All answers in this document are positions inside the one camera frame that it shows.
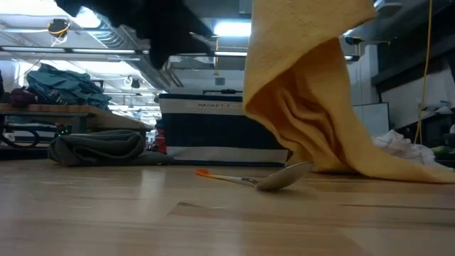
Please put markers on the white panel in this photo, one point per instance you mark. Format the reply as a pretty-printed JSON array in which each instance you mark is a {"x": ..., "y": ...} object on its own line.
[{"x": 371, "y": 119}]

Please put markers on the teal cloth pile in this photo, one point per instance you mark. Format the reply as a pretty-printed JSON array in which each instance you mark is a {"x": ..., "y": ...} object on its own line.
[{"x": 64, "y": 85}]

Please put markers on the red object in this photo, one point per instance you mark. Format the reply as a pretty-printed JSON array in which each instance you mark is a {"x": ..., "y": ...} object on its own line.
[{"x": 160, "y": 140}]

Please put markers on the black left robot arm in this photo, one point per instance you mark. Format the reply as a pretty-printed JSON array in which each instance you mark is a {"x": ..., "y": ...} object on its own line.
[{"x": 106, "y": 9}]

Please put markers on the navy fabric basket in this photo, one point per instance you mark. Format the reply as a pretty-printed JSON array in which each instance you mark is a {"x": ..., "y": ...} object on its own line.
[{"x": 213, "y": 131}]

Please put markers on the dark grey towel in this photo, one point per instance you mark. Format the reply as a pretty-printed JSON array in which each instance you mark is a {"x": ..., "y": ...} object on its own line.
[{"x": 99, "y": 145}]

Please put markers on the long ceiling light tube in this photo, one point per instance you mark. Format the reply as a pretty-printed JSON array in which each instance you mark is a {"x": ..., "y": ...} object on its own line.
[
  {"x": 350, "y": 57},
  {"x": 106, "y": 51},
  {"x": 231, "y": 54},
  {"x": 32, "y": 49}
]

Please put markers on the dark maroon bag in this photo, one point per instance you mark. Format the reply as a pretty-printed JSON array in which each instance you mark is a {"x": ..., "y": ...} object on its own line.
[{"x": 21, "y": 97}]

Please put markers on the yellow towel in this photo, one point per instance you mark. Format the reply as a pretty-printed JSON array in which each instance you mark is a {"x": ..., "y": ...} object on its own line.
[{"x": 302, "y": 89}]

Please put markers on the small black ceiling fixture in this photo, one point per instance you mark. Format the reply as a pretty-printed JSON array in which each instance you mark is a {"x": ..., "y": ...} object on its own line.
[{"x": 352, "y": 40}]

